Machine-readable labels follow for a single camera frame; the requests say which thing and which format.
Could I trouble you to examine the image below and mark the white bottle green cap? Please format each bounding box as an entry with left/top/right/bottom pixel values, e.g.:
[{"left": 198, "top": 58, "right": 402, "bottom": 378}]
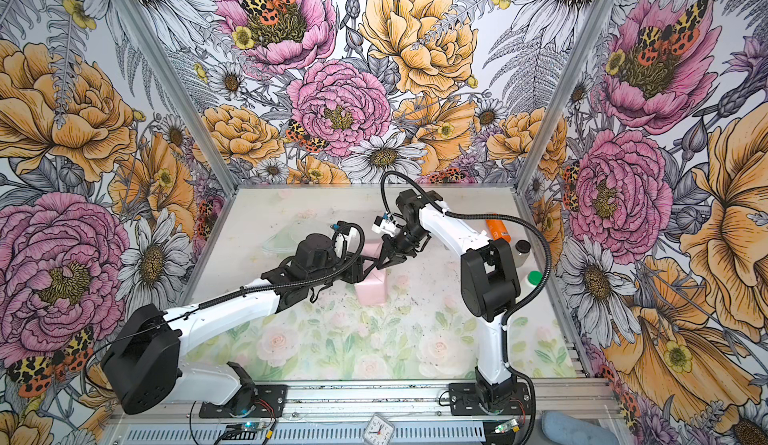
[{"left": 526, "top": 270, "right": 543, "bottom": 287}]

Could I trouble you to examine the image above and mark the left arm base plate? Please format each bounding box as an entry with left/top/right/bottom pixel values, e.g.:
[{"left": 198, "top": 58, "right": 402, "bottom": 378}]
[{"left": 198, "top": 384, "right": 288, "bottom": 419}]

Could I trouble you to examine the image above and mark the purple wrapping paper sheet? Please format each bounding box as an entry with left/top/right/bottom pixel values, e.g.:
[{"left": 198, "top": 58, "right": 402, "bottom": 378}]
[{"left": 354, "top": 242, "right": 387, "bottom": 306}]

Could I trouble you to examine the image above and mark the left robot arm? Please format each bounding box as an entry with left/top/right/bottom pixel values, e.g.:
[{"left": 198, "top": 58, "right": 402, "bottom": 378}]
[{"left": 101, "top": 259, "right": 367, "bottom": 417}]

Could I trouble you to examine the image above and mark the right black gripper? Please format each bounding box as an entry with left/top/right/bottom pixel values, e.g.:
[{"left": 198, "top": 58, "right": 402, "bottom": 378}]
[{"left": 376, "top": 222, "right": 431, "bottom": 270}]

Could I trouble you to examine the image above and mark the clear bottle black cap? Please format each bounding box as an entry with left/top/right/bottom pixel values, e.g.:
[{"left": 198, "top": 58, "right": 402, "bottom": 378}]
[{"left": 512, "top": 239, "right": 532, "bottom": 269}]

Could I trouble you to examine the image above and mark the right black corrugated cable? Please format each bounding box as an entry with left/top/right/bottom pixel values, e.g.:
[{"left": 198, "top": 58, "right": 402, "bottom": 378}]
[{"left": 380, "top": 170, "right": 553, "bottom": 445}]

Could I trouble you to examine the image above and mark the aluminium front rail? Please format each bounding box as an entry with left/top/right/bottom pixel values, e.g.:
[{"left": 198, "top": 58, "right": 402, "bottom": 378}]
[{"left": 108, "top": 377, "right": 620, "bottom": 425}]

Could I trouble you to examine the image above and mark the blue grey cloth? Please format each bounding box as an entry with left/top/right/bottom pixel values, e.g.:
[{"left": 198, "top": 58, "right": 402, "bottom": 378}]
[{"left": 541, "top": 411, "right": 620, "bottom": 445}]

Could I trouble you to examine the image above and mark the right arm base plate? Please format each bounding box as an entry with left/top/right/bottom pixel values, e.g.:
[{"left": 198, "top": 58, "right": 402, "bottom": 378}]
[{"left": 448, "top": 382, "right": 533, "bottom": 416}]

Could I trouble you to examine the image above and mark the left black cable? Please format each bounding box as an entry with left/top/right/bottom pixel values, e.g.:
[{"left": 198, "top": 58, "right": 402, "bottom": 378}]
[{"left": 83, "top": 221, "right": 367, "bottom": 392}]

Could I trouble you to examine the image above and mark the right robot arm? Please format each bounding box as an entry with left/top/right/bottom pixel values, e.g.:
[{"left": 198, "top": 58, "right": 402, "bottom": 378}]
[{"left": 372, "top": 205, "right": 521, "bottom": 411}]

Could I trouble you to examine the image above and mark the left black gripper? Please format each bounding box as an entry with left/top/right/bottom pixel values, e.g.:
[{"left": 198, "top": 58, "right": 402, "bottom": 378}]
[{"left": 309, "top": 250, "right": 378, "bottom": 286}]

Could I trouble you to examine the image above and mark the orange bottle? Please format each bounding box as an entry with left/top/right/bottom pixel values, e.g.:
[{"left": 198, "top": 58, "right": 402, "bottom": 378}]
[{"left": 485, "top": 219, "right": 511, "bottom": 243}]

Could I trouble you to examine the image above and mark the small white clock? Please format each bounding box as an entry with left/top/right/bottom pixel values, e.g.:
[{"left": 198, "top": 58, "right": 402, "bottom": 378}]
[{"left": 363, "top": 414, "right": 396, "bottom": 445}]

